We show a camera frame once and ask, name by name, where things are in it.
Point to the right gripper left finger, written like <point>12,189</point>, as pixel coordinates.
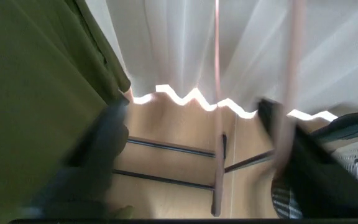
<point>82,180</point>

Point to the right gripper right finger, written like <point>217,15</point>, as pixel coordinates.
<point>322,186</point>

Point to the green printed T-shirt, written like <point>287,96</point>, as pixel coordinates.
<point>26,93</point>

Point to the black clothes rack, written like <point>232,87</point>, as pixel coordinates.
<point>346,126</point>

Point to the pink clothes hanger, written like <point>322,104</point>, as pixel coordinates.
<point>217,62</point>

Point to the beige curtain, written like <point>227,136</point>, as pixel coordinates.
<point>172,46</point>

